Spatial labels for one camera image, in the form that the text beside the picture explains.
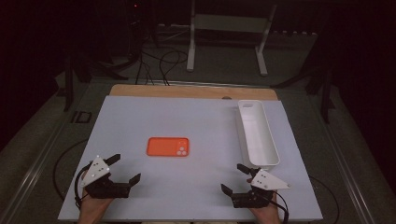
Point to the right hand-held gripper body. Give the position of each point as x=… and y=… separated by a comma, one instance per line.
x=267, y=182

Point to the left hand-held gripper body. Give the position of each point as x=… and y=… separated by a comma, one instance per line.
x=99, y=169

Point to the long white plastic tray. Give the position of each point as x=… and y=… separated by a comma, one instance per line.
x=258, y=137

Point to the orange phone case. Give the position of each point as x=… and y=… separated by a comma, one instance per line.
x=165, y=146

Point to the person's right hand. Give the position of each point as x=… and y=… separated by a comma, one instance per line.
x=264, y=213

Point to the person's left hand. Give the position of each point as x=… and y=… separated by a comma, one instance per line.
x=93, y=207

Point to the white table board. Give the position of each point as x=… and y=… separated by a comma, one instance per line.
x=186, y=186

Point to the black tripod stand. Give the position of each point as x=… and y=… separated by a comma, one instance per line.
x=69, y=90
x=325, y=99

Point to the white metal stand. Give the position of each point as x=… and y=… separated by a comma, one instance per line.
x=190, y=46

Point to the black rectangular floor frame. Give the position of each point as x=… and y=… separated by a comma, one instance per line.
x=74, y=117

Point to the metal floor rail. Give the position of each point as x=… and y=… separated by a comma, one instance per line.
x=32, y=174
x=202, y=83
x=351, y=189

